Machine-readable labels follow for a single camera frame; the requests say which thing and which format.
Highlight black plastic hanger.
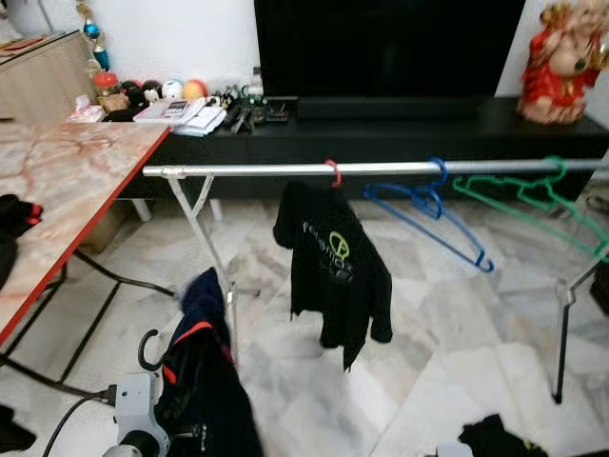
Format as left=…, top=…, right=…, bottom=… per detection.
left=138, top=329, right=163, bottom=372

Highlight black mouse plush toy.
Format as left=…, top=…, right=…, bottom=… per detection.
left=119, top=81, right=161, bottom=106

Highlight wooden sideboard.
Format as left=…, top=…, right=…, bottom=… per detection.
left=0, top=33, right=96, bottom=123

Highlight marble pattern folding table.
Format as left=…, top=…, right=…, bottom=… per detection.
left=0, top=122, right=177, bottom=401

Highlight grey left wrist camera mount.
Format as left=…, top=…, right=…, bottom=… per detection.
left=107, top=373, right=165, bottom=448

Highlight black soundbar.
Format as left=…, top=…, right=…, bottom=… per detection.
left=295, top=95, right=467, bottom=120

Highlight red gold statue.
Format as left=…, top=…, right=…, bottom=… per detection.
left=517, top=0, right=609, bottom=127

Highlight jar with red lid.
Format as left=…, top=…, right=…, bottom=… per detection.
left=93, top=71, right=123, bottom=113

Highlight pink tissue pack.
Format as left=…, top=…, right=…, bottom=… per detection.
left=71, top=98, right=106, bottom=123

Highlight black low tv cabinet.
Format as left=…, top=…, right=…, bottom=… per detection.
left=124, top=95, right=609, bottom=201

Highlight green plastic hanger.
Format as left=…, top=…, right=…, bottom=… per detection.
left=452, top=157, right=609, bottom=263

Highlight navy shirt red stripes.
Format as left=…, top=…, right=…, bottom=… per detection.
left=162, top=268, right=263, bottom=457

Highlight blue plastic hanger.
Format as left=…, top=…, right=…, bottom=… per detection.
left=363, top=157, right=496, bottom=274

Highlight black shirt fonemax print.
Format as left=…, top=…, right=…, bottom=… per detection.
left=273, top=181, right=394, bottom=370

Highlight gold blue trophy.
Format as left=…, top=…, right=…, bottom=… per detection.
left=78, top=0, right=112, bottom=72

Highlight black hanging fabric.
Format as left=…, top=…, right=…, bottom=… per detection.
left=592, top=262, right=609, bottom=315

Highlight black flat television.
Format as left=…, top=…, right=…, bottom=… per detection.
left=254, top=0, right=527, bottom=99

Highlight silver metal clothes rack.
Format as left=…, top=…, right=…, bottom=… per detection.
left=143, top=159, right=609, bottom=406

